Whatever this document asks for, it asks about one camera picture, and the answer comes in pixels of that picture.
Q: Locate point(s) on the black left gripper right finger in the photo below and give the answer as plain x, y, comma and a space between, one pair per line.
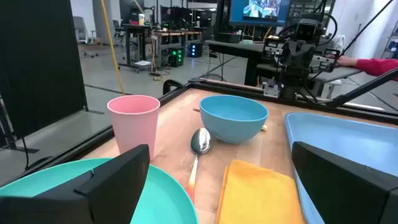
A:
348, 193

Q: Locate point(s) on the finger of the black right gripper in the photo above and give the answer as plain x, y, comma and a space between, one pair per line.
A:
305, 56
289, 56

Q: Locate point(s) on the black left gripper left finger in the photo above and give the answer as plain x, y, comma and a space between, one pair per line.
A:
102, 193

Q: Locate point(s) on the teal plastic plate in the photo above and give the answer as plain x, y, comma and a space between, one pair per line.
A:
168, 199

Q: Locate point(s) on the pink plastic cup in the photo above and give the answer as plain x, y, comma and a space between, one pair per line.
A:
133, 130

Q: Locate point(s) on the blue plastic bowl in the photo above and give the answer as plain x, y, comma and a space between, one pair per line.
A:
233, 124

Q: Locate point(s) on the orange cloth napkin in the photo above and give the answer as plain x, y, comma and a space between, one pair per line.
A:
258, 196

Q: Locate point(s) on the person's forearm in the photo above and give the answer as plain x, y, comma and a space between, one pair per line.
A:
376, 66

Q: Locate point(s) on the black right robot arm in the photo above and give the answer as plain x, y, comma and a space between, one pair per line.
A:
292, 88

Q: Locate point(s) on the light blue plastic tray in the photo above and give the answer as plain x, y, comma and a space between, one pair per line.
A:
342, 140

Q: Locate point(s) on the person's hand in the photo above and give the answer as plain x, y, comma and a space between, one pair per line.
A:
346, 61

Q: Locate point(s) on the grey keyboard desk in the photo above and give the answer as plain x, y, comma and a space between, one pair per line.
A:
342, 74

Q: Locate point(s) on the large blue-lit monitor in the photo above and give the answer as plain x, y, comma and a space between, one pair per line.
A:
261, 12

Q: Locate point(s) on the dark grey monitor desk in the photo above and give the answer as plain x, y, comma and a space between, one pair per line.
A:
230, 46

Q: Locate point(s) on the black monitor stand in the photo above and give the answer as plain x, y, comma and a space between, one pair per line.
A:
227, 37

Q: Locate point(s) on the computer tower blue lights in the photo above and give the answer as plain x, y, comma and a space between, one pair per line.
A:
195, 49

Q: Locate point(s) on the computer tower green lights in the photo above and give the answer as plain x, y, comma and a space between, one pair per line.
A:
176, 56

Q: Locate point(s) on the wooden top desk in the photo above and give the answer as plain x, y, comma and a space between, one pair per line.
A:
174, 33

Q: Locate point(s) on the black curtain partition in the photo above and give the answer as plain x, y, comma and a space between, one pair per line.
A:
37, 62

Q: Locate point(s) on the black rolling table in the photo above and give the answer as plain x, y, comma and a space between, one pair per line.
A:
135, 28

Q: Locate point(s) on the grey office chair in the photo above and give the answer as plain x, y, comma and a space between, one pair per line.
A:
80, 28

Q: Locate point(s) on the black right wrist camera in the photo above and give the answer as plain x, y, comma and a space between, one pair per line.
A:
306, 30

